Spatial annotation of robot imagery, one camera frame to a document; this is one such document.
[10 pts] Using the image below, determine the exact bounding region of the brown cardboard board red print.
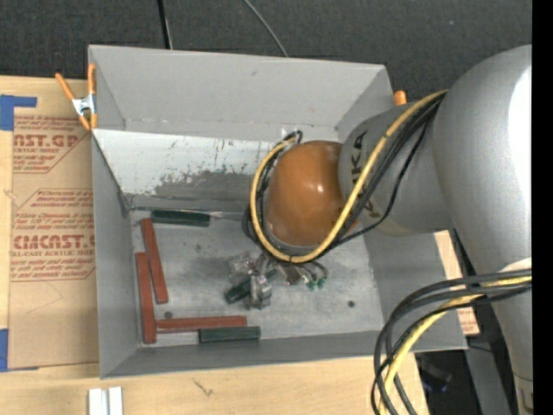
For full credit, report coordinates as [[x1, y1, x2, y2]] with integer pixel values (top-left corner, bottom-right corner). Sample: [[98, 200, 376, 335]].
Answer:
[[0, 74, 482, 372]]

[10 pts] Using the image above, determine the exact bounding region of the grey metal bin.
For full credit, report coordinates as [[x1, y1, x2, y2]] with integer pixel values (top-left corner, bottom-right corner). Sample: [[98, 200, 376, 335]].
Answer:
[[87, 44, 469, 380]]

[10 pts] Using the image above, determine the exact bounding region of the dark green block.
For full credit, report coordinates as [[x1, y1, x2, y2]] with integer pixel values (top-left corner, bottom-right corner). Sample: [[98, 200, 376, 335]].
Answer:
[[198, 325, 263, 344], [149, 208, 212, 229], [224, 270, 278, 305]]

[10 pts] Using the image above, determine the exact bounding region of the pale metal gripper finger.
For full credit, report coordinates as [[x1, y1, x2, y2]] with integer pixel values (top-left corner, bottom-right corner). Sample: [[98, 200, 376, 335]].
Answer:
[[244, 273, 275, 311], [227, 252, 260, 284]]

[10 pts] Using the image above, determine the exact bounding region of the red-brown flat block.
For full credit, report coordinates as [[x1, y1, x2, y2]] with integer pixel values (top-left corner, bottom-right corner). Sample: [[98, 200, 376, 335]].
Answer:
[[134, 251, 158, 346], [140, 217, 170, 306], [155, 315, 249, 334]]

